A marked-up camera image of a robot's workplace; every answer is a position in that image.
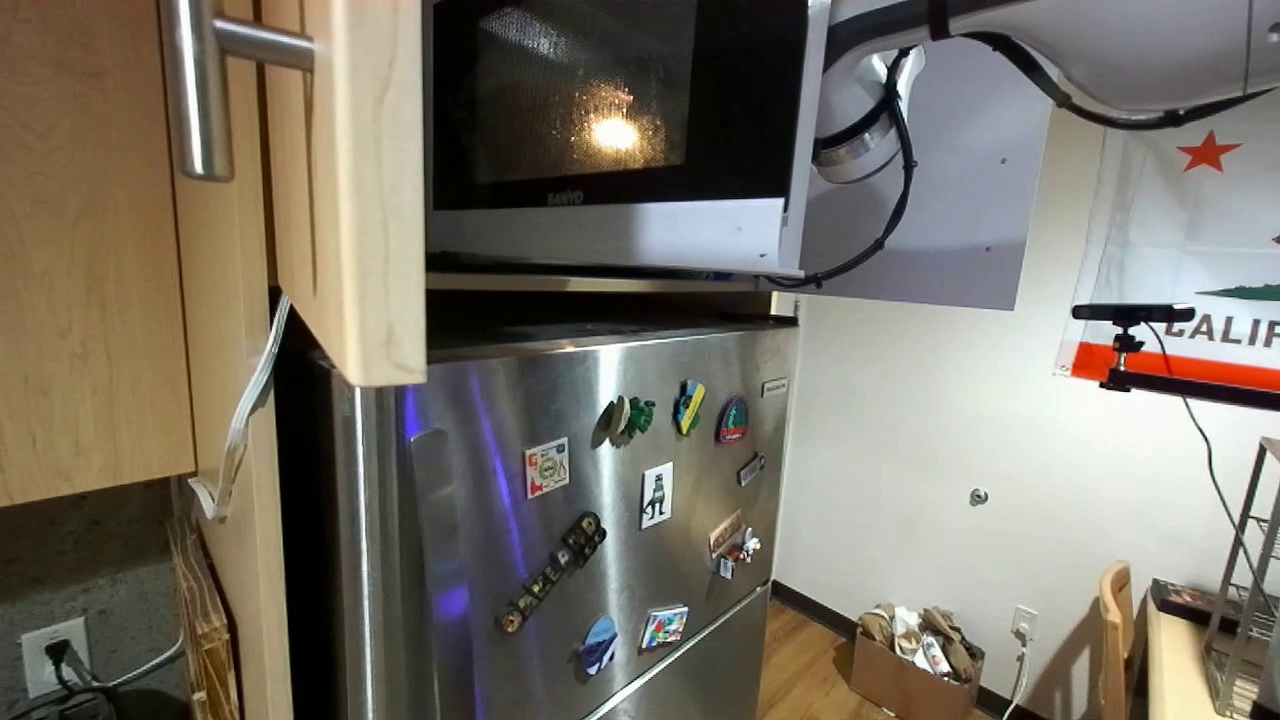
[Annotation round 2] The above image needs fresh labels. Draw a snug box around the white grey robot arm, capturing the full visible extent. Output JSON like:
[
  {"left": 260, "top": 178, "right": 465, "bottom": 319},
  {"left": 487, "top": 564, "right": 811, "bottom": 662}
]
[{"left": 811, "top": 0, "right": 1004, "bottom": 185}]

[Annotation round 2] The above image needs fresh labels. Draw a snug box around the microwave with open door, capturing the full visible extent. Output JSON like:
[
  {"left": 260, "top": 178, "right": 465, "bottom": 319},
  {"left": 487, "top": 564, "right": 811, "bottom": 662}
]
[{"left": 423, "top": 0, "right": 1058, "bottom": 311}]

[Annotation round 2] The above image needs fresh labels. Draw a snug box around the green oval magnet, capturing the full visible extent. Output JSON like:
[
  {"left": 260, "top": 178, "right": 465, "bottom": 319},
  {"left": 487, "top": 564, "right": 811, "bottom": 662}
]
[{"left": 593, "top": 396, "right": 655, "bottom": 449}]

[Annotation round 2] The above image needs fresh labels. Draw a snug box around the blue yellow magnet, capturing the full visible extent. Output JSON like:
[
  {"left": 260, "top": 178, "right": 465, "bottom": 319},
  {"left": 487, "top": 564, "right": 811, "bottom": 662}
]
[{"left": 674, "top": 381, "right": 709, "bottom": 434}]

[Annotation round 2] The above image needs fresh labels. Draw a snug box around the round red blue magnet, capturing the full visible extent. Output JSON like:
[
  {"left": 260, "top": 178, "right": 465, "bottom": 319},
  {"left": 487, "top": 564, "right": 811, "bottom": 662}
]
[{"left": 718, "top": 396, "right": 752, "bottom": 445}]

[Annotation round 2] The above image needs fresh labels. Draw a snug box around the white black picture magnet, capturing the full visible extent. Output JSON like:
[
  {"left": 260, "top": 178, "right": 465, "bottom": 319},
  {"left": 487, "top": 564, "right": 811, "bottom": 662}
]
[{"left": 640, "top": 462, "right": 674, "bottom": 528}]

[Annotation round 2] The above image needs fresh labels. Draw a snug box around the white square card magnet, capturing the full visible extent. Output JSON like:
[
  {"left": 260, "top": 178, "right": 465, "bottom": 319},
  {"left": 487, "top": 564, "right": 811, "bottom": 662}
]
[{"left": 525, "top": 434, "right": 569, "bottom": 498}]

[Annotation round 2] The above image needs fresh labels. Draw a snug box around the stainless steel refrigerator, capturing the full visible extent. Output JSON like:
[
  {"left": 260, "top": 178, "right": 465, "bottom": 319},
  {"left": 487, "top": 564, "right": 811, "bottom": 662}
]
[{"left": 278, "top": 322, "right": 796, "bottom": 720}]

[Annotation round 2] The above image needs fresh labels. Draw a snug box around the long dark bar magnet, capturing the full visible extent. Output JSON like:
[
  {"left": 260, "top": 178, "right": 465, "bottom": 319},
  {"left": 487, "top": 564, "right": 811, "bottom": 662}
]
[{"left": 497, "top": 511, "right": 608, "bottom": 636}]

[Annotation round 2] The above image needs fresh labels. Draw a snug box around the small cluster magnet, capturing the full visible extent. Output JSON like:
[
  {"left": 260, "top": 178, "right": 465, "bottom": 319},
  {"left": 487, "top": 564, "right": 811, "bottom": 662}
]
[{"left": 709, "top": 516, "right": 766, "bottom": 579}]

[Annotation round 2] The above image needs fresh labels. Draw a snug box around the colourful rectangular magnet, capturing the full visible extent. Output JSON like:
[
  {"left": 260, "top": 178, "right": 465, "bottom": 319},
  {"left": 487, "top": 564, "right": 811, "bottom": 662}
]
[{"left": 640, "top": 602, "right": 694, "bottom": 650}]

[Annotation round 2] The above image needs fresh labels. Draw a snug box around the blue shield magnet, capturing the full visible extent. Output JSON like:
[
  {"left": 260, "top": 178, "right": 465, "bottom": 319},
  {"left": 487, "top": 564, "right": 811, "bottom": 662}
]
[{"left": 577, "top": 616, "right": 622, "bottom": 674}]

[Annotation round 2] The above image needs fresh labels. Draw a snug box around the cardboard box with items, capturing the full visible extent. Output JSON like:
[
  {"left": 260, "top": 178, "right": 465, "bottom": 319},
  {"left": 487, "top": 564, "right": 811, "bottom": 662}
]
[{"left": 849, "top": 602, "right": 984, "bottom": 720}]

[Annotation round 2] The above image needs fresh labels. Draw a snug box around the white outlet with plug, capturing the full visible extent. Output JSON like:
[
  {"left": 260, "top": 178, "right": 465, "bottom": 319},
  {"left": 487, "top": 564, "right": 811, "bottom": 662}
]
[{"left": 1014, "top": 602, "right": 1040, "bottom": 646}]

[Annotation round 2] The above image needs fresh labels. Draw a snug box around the wooden kitchen cabinet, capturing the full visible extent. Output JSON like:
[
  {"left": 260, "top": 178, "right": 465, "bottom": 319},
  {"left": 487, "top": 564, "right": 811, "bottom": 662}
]
[{"left": 0, "top": 0, "right": 430, "bottom": 720}]

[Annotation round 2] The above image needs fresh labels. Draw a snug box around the wooden chair back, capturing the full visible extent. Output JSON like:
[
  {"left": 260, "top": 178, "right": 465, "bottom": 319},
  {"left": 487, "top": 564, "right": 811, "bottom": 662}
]
[{"left": 1093, "top": 564, "right": 1136, "bottom": 720}]

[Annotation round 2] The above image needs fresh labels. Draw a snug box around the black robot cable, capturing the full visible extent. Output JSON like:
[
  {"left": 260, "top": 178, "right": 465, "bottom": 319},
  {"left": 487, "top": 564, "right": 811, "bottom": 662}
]
[{"left": 771, "top": 0, "right": 1272, "bottom": 297}]

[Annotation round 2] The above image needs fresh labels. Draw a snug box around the white flat cable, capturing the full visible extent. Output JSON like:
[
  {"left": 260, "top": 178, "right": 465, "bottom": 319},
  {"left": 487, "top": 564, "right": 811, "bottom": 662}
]
[{"left": 183, "top": 291, "right": 297, "bottom": 522}]

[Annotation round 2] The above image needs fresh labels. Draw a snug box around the black camera on stand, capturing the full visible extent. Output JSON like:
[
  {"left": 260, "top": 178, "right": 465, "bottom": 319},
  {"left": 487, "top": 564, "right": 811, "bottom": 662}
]
[{"left": 1066, "top": 302, "right": 1280, "bottom": 406}]

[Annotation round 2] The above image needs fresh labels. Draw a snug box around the steel cabinet handle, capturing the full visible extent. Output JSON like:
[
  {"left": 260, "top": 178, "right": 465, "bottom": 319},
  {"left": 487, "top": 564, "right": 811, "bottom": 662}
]
[{"left": 159, "top": 0, "right": 315, "bottom": 178}]

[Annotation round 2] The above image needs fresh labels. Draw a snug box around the California flag on wall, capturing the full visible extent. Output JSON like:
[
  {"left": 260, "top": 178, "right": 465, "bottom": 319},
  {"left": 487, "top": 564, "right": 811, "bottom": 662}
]
[{"left": 1066, "top": 96, "right": 1280, "bottom": 405}]

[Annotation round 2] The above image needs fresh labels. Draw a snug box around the metal shelf frame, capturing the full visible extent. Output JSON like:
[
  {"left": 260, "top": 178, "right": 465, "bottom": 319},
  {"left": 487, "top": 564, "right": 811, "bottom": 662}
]
[{"left": 1207, "top": 434, "right": 1280, "bottom": 670}]

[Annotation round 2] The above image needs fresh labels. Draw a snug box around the wall power outlet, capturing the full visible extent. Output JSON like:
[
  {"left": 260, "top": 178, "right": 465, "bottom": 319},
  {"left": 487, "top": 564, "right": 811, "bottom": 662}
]
[{"left": 20, "top": 616, "right": 87, "bottom": 694}]

